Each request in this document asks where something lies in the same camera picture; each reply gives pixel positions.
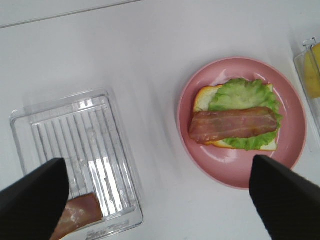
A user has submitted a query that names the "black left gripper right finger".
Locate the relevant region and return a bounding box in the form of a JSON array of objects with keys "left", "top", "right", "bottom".
[{"left": 249, "top": 155, "right": 320, "bottom": 240}]

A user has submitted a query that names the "pink plate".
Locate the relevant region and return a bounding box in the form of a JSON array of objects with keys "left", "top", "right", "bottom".
[{"left": 177, "top": 57, "right": 307, "bottom": 189}]

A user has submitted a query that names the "yellow cheese slice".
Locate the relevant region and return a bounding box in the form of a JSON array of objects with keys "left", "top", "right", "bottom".
[{"left": 303, "top": 42, "right": 320, "bottom": 99}]

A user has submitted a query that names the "clear plastic left tray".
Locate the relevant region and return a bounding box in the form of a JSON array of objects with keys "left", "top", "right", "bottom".
[{"left": 10, "top": 89, "right": 144, "bottom": 240}]

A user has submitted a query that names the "clear plastic tray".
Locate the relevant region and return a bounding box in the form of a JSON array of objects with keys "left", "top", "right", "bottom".
[
  {"left": 293, "top": 36, "right": 320, "bottom": 147},
  {"left": 10, "top": 89, "right": 144, "bottom": 240}
]

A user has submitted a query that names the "green lettuce leaf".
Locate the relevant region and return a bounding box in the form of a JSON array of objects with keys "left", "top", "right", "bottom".
[{"left": 208, "top": 78, "right": 282, "bottom": 151}]

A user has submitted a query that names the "bread slice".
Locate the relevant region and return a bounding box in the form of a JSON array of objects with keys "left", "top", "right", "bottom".
[{"left": 193, "top": 84, "right": 278, "bottom": 151}]

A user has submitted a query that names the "clear plastic right tray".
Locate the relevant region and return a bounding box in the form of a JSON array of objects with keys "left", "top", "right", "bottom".
[{"left": 293, "top": 36, "right": 320, "bottom": 147}]

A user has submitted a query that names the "curved bacon strip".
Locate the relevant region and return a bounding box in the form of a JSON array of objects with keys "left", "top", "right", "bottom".
[{"left": 188, "top": 107, "right": 277, "bottom": 144}]

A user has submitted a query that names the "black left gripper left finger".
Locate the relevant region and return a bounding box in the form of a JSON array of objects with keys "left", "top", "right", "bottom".
[{"left": 0, "top": 158, "right": 69, "bottom": 240}]

